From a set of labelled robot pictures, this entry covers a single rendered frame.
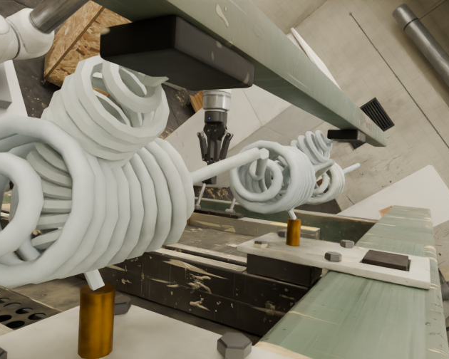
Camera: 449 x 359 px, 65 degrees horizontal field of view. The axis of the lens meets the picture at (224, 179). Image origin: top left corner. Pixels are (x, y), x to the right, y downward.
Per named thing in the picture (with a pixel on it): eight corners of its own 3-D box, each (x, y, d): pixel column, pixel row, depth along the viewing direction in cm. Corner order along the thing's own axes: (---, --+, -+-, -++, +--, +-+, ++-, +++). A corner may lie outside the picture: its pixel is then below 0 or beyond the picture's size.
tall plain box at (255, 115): (206, 151, 458) (323, 63, 382) (225, 191, 438) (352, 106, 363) (158, 140, 382) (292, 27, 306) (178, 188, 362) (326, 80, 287)
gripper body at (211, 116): (232, 112, 117) (231, 141, 117) (211, 113, 121) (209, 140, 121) (221, 109, 110) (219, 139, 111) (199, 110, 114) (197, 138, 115)
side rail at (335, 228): (125, 211, 162) (126, 188, 162) (388, 256, 108) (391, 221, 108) (115, 213, 157) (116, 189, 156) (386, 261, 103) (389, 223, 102)
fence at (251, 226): (79, 203, 140) (80, 193, 140) (319, 243, 94) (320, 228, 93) (68, 204, 136) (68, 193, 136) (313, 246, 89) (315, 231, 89)
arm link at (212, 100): (212, 97, 121) (211, 114, 122) (197, 91, 113) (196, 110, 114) (236, 95, 117) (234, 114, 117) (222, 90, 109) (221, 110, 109)
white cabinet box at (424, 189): (291, 243, 513) (432, 169, 425) (311, 281, 494) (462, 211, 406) (274, 247, 462) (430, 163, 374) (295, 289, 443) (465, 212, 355)
